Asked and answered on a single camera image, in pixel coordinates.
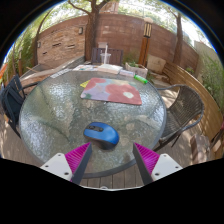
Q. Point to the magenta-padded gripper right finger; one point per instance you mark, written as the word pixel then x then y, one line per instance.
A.
pixel 148 156

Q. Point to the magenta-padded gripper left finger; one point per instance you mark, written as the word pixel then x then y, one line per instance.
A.
pixel 77 156

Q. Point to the blue computer mouse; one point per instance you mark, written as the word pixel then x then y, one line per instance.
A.
pixel 101 135

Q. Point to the floral print mouse pad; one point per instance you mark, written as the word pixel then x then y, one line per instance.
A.
pixel 113 90

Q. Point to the brown wicker patio chair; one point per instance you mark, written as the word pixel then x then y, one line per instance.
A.
pixel 183 106

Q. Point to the yellow sticky note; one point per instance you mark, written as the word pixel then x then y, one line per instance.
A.
pixel 84 84

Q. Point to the curved wooden slat fence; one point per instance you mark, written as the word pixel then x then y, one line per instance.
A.
pixel 196 93

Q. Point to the white printed paper strip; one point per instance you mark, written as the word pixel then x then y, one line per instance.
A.
pixel 60 73

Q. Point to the black metal patio chair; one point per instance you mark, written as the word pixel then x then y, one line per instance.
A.
pixel 13 100

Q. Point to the small pale booklet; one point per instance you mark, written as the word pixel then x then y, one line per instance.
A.
pixel 126 73

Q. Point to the white square planter with plant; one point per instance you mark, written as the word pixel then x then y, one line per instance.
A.
pixel 138 70

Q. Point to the colourful printed magazine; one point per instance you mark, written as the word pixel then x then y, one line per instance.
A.
pixel 85 67

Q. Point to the raised brick planter bed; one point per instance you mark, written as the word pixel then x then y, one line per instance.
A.
pixel 50 68

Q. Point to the open book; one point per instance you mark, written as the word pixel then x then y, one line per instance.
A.
pixel 110 68

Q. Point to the clear plastic cup with straw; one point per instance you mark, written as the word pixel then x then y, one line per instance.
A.
pixel 105 58

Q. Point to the dark wooden slatted chair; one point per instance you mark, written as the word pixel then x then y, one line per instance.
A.
pixel 116 56

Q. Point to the curved leaning tree trunk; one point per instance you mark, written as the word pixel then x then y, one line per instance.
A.
pixel 36 46

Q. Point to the slim tree trunk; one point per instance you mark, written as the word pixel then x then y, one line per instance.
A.
pixel 179 40

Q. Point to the forked tree trunk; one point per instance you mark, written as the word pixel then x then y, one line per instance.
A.
pixel 90 36

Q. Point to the wooden garden lamp post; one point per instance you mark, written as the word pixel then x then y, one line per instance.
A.
pixel 145 43

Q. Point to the white electrical wall box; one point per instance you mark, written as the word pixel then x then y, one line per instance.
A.
pixel 102 45

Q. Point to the wall lantern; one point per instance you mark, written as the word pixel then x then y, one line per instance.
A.
pixel 38 44
pixel 80 30

